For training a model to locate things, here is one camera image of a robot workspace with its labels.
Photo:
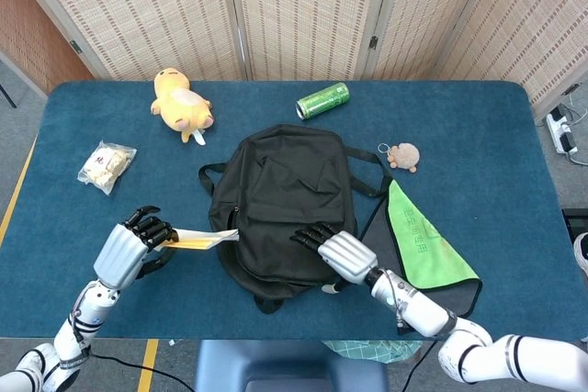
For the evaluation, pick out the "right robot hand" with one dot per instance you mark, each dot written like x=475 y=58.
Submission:
x=347 y=256

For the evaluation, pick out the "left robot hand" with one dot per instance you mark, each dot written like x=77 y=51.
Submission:
x=119 y=256

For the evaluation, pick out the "yellow white notebook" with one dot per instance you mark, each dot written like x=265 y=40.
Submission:
x=197 y=241

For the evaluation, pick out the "black backpack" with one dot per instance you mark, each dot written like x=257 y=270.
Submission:
x=285 y=181

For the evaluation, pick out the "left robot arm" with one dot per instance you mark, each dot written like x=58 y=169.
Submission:
x=87 y=314

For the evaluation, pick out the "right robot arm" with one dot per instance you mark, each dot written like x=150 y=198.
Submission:
x=413 y=302

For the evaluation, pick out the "green and grey cloth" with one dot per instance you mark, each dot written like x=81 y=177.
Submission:
x=418 y=245

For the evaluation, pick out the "clear snack bag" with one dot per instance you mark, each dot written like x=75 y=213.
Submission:
x=105 y=164

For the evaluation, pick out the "green checked fabric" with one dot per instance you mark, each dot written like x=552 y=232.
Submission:
x=367 y=348

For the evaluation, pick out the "dark blue seat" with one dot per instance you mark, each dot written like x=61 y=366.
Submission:
x=289 y=364

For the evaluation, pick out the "green drink can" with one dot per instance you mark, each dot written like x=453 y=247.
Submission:
x=324 y=100

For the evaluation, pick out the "yellow plush toy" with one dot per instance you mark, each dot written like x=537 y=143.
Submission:
x=179 y=105

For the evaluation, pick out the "blue felt table cover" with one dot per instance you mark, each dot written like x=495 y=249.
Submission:
x=482 y=135

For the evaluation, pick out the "black screen hinge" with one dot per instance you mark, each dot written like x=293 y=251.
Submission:
x=75 y=47
x=373 y=42
x=572 y=89

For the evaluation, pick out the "black device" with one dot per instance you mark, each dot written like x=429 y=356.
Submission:
x=576 y=220

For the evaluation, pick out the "white power strip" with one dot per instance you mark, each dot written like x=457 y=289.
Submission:
x=558 y=130

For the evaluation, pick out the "woven folding screen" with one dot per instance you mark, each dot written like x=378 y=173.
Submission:
x=298 y=11

